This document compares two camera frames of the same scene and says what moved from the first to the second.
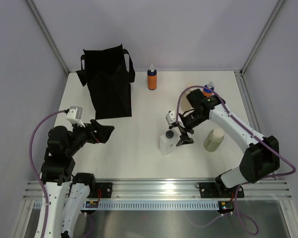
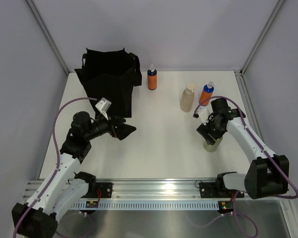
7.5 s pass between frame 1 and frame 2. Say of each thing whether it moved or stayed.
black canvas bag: moved
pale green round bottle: stayed
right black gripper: moved
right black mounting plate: stayed
